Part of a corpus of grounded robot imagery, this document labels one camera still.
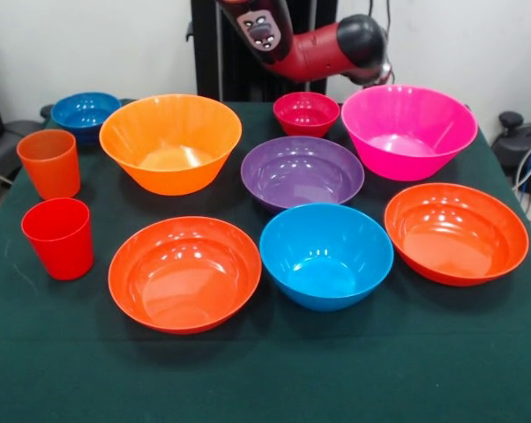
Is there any purple plastic bowl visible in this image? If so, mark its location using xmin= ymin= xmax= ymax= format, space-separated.
xmin=240 ymin=135 xmax=366 ymax=212

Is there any small crimson plastic bowl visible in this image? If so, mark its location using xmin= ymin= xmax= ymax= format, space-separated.
xmin=273 ymin=91 xmax=341 ymax=139

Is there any large magenta plastic bowl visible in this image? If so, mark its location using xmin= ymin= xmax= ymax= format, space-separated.
xmin=340 ymin=84 xmax=479 ymax=182

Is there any red-orange plastic bowl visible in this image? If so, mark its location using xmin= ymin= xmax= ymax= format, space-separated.
xmin=108 ymin=215 xmax=263 ymax=336
xmin=384 ymin=182 xmax=531 ymax=288

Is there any light blue plastic bowl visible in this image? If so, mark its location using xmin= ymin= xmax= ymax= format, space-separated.
xmin=258 ymin=202 xmax=395 ymax=313

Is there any large orange plastic bowl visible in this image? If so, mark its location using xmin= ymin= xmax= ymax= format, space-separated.
xmin=98 ymin=93 xmax=243 ymax=197

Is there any dark green tablecloth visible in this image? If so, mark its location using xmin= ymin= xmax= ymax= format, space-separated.
xmin=0 ymin=100 xmax=531 ymax=423

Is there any small dark blue bowl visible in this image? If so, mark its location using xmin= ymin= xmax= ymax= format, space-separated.
xmin=50 ymin=91 xmax=123 ymax=146

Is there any red plastic cup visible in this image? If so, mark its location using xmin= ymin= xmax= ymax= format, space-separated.
xmin=20 ymin=197 xmax=94 ymax=282

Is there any orange plastic cup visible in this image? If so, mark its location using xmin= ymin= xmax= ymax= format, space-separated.
xmin=16 ymin=129 xmax=82 ymax=201

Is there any blue cable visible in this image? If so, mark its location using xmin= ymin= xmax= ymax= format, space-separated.
xmin=513 ymin=134 xmax=531 ymax=198

